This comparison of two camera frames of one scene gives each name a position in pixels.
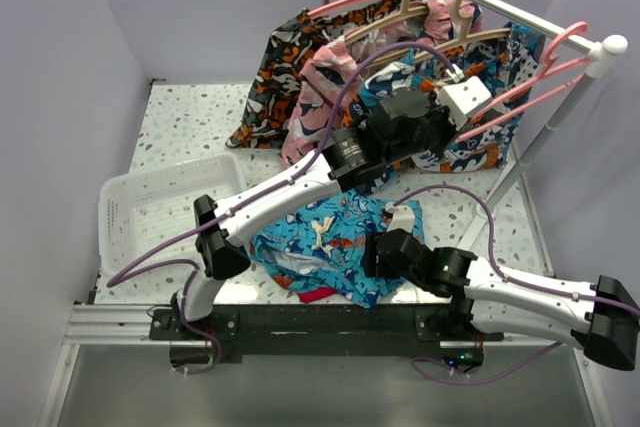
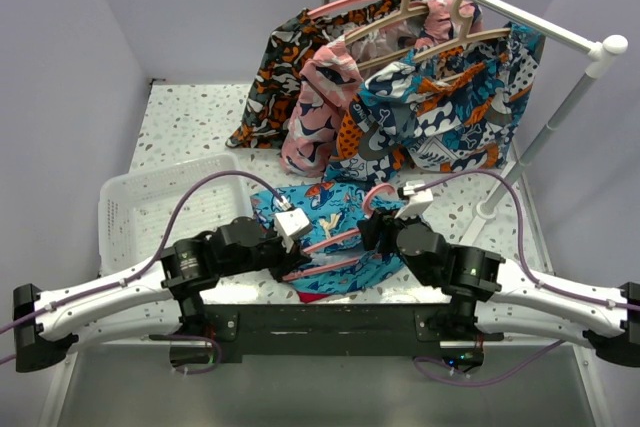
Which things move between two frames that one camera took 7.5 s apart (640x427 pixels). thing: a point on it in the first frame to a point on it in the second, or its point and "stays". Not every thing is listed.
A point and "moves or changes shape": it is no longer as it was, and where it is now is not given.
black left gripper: (449, 126) to (288, 262)
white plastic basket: (143, 207) stays
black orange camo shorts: (264, 121) stays
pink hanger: (549, 67) to (365, 207)
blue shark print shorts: (323, 247) moves or changes shape
